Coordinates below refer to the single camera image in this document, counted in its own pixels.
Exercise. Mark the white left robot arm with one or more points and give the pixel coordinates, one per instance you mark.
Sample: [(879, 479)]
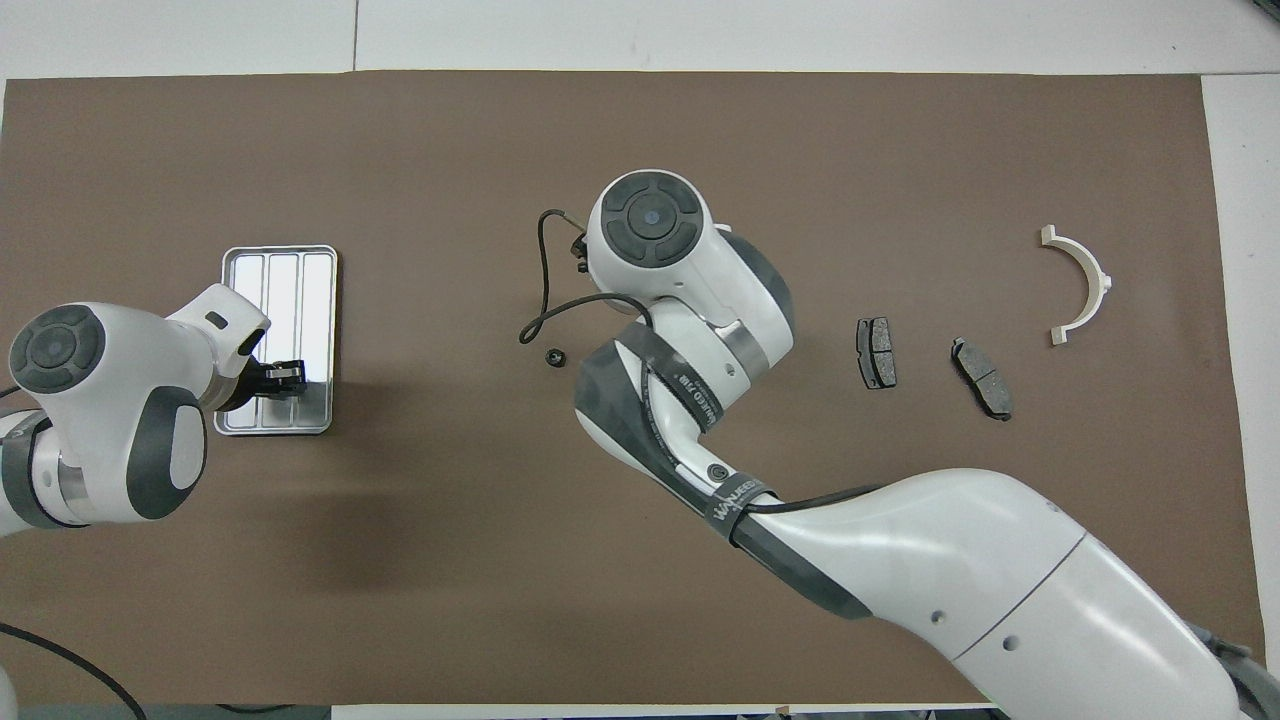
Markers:
[(100, 400)]

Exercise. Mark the dark grey rectangular brake pad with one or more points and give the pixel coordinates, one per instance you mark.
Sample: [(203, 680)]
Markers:
[(877, 352)]

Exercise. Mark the white curved plastic bracket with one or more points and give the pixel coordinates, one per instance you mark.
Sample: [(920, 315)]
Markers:
[(1093, 275)]

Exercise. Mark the silver metal tray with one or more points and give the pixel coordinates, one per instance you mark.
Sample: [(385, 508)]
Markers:
[(300, 290)]

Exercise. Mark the dark grey curved brake pad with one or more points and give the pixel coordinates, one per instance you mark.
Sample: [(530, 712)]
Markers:
[(982, 380)]

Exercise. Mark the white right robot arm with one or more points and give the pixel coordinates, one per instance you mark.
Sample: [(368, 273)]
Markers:
[(950, 570)]

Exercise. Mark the brown table mat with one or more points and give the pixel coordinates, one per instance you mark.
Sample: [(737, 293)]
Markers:
[(400, 560)]

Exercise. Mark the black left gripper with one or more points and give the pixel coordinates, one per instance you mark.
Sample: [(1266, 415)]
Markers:
[(250, 385)]

